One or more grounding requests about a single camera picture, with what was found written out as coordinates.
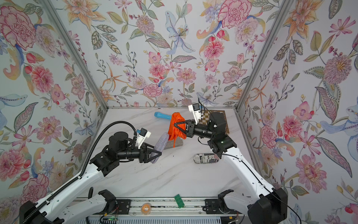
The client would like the orange fluffy cloth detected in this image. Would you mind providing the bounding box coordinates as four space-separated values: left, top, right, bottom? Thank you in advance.
168 113 186 147

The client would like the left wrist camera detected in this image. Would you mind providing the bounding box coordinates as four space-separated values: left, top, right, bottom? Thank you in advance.
136 128 151 149

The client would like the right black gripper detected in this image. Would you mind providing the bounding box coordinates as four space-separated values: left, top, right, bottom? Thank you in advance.
177 121 218 143

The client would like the orange tape roll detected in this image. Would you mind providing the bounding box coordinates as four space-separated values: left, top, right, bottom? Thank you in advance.
141 203 152 215

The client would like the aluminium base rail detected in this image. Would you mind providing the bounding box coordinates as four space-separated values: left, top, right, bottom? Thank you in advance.
67 197 252 217

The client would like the grey beige eyeglass case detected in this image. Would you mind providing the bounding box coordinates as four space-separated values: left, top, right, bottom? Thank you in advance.
164 138 184 150

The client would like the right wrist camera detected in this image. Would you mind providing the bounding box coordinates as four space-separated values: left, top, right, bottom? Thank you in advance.
188 103 202 125

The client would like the wooden chessboard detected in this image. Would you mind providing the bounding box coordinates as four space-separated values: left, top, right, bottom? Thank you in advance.
199 110 230 134

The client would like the black corrugated cable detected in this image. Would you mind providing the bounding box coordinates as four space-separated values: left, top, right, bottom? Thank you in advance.
21 121 138 224

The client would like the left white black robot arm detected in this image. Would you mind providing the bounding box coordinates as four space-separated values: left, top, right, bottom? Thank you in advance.
19 132 169 224

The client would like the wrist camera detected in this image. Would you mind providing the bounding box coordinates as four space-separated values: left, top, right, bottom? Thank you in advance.
188 103 202 125
136 128 151 149

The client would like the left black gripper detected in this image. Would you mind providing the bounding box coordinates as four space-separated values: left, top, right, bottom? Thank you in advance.
117 143 161 164

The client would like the green plastic block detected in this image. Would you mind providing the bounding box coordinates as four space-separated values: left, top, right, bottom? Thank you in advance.
174 194 185 208

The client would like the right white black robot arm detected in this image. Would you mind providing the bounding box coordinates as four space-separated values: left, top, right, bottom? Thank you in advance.
173 113 288 224

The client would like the blue cylindrical case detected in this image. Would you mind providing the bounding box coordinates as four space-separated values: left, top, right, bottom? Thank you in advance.
154 112 172 120

